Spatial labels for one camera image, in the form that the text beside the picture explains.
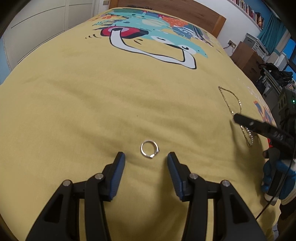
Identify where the row of books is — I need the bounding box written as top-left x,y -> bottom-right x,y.
230,0 -> 264,30

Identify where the gold pearl necklace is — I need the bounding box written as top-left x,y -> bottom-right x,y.
218,86 -> 255,148

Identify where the wooden headboard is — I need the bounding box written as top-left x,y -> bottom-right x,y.
109,0 -> 226,38

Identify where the wooden nightstand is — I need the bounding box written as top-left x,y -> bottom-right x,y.
230,42 -> 264,83

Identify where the white wardrobe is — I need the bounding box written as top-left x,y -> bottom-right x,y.
3,0 -> 110,70

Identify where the teal curtain right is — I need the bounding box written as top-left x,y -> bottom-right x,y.
257,14 -> 291,56

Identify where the blue gloved hand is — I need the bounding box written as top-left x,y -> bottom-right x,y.
261,148 -> 295,206

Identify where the wall power outlet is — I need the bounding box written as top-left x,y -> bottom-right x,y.
228,40 -> 236,49

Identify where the small silver ring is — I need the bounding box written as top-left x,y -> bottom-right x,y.
140,139 -> 160,159

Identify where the black backpack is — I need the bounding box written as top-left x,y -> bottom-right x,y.
258,63 -> 293,87

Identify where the yellow dinosaur bedspread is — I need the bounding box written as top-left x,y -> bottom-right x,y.
1,8 -> 279,240

